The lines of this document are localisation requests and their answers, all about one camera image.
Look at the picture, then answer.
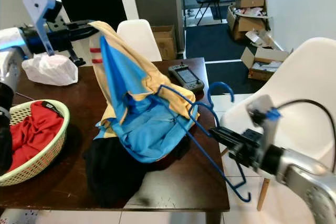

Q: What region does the black handheld controller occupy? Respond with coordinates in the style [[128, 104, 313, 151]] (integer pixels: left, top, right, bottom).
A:
[[168, 62, 205, 93]]

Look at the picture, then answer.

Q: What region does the red garment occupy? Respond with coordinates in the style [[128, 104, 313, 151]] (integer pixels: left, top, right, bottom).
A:
[[8, 101, 65, 172]]

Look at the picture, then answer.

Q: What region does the white plastic bag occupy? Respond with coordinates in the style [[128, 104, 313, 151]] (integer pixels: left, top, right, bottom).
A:
[[23, 52, 79, 87]]

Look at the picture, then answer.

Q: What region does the open cardboard box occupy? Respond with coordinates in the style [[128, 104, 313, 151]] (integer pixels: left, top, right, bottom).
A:
[[227, 5, 272, 40], [240, 46, 293, 81]]

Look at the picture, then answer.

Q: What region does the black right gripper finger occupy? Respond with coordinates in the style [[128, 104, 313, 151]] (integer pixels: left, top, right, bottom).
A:
[[207, 127, 247, 143], [210, 136, 247, 154]]

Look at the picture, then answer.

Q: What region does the brown cardboard box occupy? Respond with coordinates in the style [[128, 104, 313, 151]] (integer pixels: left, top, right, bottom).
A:
[[151, 25, 176, 59]]

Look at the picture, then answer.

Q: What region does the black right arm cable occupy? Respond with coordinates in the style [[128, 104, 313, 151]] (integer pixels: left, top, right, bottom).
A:
[[276, 98, 336, 172]]

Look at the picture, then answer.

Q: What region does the light green woven basket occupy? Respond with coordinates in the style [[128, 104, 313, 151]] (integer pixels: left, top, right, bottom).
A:
[[0, 99, 70, 187]]

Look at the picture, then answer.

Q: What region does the yellow blue shirt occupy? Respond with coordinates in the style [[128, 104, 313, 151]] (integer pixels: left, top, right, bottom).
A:
[[89, 20, 200, 164]]

